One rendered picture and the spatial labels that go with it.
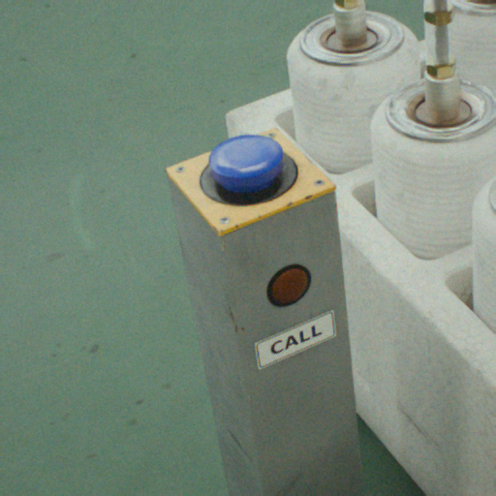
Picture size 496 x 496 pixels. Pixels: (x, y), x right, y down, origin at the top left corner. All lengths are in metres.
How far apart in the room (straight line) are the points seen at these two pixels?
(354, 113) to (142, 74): 0.56
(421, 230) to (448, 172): 0.05
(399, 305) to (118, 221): 0.45
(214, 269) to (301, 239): 0.05
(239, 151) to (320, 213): 0.05
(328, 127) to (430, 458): 0.24
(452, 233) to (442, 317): 0.08
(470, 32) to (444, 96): 0.13
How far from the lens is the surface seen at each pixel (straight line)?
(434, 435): 0.87
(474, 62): 0.97
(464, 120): 0.84
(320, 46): 0.93
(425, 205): 0.84
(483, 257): 0.77
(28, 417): 1.04
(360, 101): 0.91
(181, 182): 0.70
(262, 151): 0.68
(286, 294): 0.70
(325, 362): 0.75
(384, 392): 0.92
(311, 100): 0.92
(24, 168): 1.32
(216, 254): 0.68
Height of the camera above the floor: 0.71
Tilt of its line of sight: 38 degrees down
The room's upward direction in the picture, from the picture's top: 9 degrees counter-clockwise
